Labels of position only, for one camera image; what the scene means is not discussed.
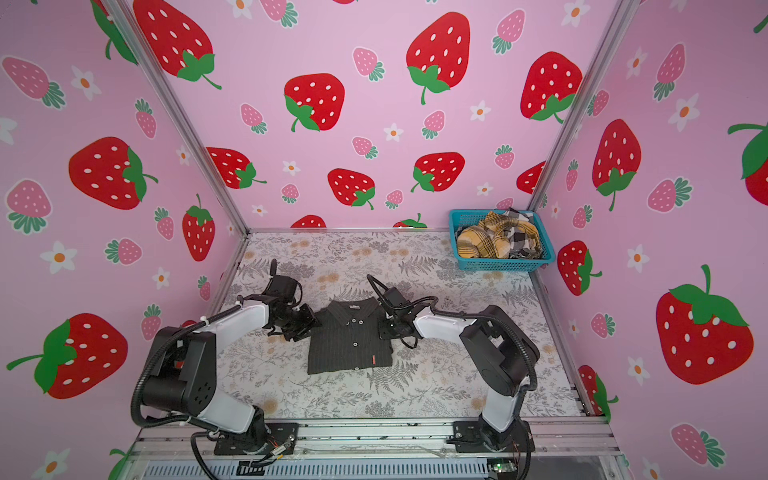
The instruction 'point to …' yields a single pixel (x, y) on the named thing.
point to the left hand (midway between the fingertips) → (320, 325)
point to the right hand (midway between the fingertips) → (381, 328)
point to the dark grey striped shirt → (348, 337)
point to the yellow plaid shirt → (488, 239)
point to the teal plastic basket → (462, 218)
